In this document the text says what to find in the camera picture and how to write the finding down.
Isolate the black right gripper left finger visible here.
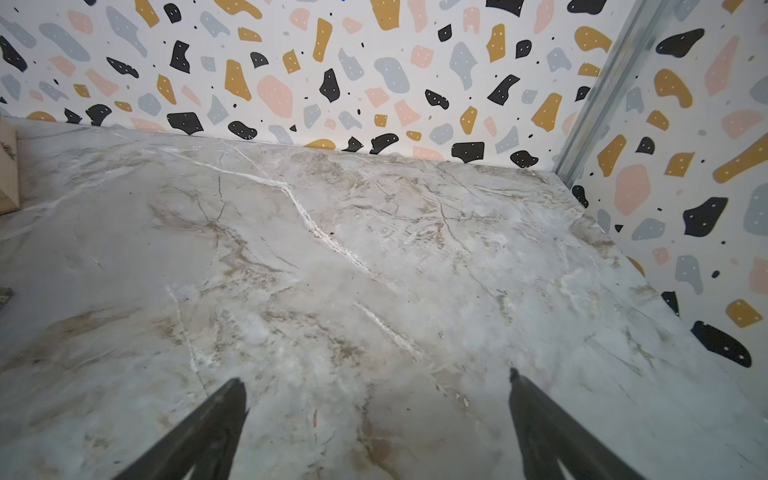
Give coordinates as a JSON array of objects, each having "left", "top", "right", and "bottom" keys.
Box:
[{"left": 116, "top": 378, "right": 248, "bottom": 479}]

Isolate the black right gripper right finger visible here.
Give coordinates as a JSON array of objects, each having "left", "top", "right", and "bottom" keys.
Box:
[{"left": 509, "top": 367, "right": 642, "bottom": 479}]

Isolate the wooden chess board box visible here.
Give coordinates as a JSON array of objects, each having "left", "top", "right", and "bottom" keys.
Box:
[{"left": 0, "top": 117, "right": 21, "bottom": 215}]

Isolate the aluminium corner post right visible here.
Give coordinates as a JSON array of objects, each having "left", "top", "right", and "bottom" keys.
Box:
[{"left": 554, "top": 0, "right": 678, "bottom": 187}]

